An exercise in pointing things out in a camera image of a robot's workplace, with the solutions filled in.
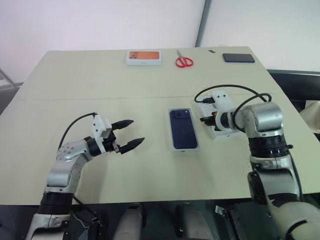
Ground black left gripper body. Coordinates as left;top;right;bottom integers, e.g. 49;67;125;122
102;129;124;154

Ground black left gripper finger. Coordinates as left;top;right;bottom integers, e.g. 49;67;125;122
119;136;146;154
111;119;135;131

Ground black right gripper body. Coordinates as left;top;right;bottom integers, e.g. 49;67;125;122
206;112;218;128

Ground dark blue smartphone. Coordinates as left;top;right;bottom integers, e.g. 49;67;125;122
169;109;199;150

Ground white box with apple logo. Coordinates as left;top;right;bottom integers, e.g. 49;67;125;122
167;107;202;154

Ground white box with orange print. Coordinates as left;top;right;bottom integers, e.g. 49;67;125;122
125;50;163;67

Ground dark blue flat rectangular object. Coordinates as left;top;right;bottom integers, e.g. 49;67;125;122
222;52;255;64

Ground black desk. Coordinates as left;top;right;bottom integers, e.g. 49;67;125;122
266;68;320;118

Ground grey pole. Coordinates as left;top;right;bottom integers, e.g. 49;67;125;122
194;0;213;48

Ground beige cushion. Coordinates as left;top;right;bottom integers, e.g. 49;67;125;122
299;99;320;137

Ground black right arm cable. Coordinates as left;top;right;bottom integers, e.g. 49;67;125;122
194;84;273;118

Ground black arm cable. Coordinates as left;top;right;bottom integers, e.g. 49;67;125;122
57;112;99;152
194;84;273;118

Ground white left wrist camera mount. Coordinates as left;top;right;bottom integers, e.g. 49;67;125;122
91;114;113;154

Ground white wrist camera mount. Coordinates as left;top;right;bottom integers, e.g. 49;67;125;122
211;91;232;133
91;114;113;154

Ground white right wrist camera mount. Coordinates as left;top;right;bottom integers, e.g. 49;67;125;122
211;91;232;133

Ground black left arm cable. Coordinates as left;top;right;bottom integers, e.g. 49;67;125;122
57;112;99;152

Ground red handled scissors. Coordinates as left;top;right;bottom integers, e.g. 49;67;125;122
174;49;195;68

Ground grey metal frame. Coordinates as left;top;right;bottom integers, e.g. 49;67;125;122
0;67;25;91

